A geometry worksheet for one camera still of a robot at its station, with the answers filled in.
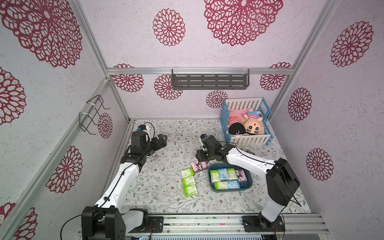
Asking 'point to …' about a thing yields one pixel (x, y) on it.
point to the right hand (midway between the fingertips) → (203, 155)
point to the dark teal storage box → (244, 185)
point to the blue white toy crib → (257, 103)
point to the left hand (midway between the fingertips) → (161, 139)
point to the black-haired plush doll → (235, 127)
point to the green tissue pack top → (232, 174)
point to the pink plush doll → (236, 115)
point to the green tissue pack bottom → (190, 190)
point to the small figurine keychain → (250, 152)
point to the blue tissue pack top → (223, 175)
